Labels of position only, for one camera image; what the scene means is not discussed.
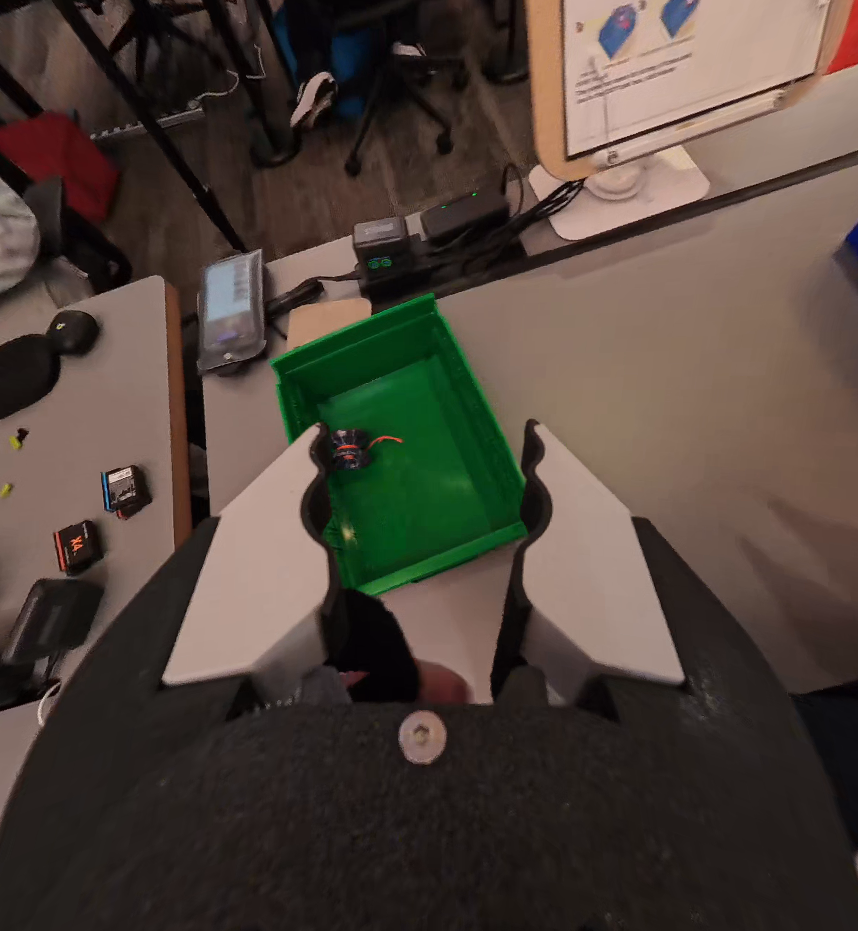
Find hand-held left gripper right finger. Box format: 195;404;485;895
491;419;686;701

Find black battery with red edge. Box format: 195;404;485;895
52;519;104;576

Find phone in clear pouch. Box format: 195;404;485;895
196;249;270;377

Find brown cardboard piece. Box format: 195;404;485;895
286;297;374;352

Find black cable bundle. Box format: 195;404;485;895
503;164;584;252

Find black computer mouse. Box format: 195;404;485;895
47;310;101;356

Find black rectangular case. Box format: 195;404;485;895
2;579;104;667

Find black battery charger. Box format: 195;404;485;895
352;216;431;293

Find black plug with cable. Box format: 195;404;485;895
264;273;362;319

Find red cloth bag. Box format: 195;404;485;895
0;111;120;221

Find grey desk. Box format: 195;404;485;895
264;52;858;257
202;142;858;701

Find black metal table frame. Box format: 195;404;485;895
0;0;301;254

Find black office chair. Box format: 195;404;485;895
327;0;474;177

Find person's dark pants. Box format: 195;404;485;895
791;672;858;851

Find black power adapter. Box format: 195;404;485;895
419;191;511;246

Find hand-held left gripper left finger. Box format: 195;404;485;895
162;422;343;701

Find computer monitor with white stand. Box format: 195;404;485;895
525;0;858;241

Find small motor with red wire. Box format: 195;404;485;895
329;428;405;474

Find green plastic bin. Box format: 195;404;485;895
270;293;531;598

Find black battery with blue edge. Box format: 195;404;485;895
99;465;154;520

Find grey table with wooden edge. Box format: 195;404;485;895
0;275;193;884

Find grey power strip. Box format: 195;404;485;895
89;100;206;142

